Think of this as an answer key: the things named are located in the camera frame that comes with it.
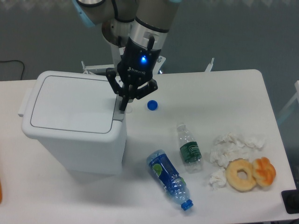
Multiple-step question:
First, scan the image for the small crumpled white tissue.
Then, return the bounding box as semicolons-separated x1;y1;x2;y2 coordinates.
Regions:
209;168;227;190

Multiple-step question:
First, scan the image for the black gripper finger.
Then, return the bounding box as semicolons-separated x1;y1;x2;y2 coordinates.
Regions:
106;68;129;110
129;79;158;100

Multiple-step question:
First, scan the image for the white frame at right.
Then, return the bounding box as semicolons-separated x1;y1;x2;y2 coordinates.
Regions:
276;80;299;126

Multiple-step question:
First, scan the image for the blue label plastic bottle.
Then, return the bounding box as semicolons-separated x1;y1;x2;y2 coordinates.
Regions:
146;150;193;211

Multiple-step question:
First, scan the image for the white plastic trash can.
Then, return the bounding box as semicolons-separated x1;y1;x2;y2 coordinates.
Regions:
21;71;127;175

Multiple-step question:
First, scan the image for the orange glazed twisted bun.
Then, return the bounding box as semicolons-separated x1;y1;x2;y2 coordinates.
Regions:
252;157;276;187

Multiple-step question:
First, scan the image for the black device at edge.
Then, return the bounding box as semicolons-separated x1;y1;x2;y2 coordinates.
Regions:
281;189;299;214

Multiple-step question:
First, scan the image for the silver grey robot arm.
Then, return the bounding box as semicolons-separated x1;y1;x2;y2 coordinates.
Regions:
73;0;181;111

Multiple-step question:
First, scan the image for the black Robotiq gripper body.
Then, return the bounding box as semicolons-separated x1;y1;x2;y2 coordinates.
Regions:
117;37;161;89

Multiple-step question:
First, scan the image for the large crumpled white tissue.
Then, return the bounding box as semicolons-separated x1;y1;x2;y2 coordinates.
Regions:
209;132;266;168

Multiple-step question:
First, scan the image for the blue bottle cap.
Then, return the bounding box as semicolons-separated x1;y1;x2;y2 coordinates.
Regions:
147;100;158;111

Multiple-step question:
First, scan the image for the plain ring donut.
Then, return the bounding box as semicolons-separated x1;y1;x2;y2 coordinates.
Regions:
225;159;256;192

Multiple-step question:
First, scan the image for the black cable on floor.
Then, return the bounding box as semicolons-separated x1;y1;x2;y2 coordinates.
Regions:
0;60;25;81

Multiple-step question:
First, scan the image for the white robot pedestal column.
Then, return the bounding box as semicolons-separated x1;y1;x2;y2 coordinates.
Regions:
110;43;125;68

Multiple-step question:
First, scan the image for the green label plastic bottle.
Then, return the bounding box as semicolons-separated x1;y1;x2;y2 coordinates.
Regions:
177;123;202;173

